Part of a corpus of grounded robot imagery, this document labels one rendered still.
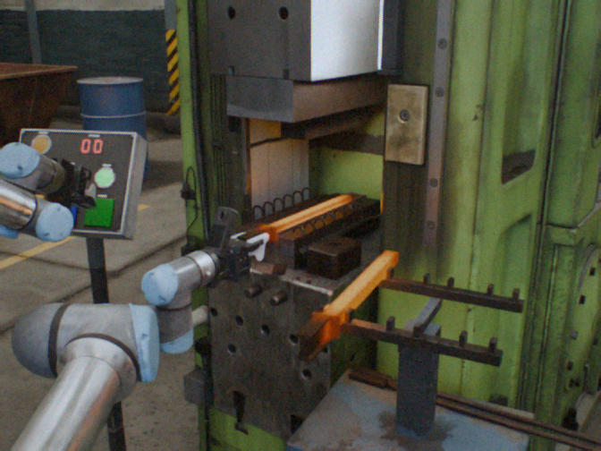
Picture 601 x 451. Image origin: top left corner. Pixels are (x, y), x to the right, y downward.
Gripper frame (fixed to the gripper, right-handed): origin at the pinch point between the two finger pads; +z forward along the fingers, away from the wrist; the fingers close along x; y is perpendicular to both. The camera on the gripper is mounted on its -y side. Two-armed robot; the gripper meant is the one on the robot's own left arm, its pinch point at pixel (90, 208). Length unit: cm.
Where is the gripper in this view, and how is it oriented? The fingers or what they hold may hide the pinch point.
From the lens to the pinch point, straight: 178.9
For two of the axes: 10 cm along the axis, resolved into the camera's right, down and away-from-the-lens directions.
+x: -9.8, -0.6, 1.7
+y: 0.9, -9.8, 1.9
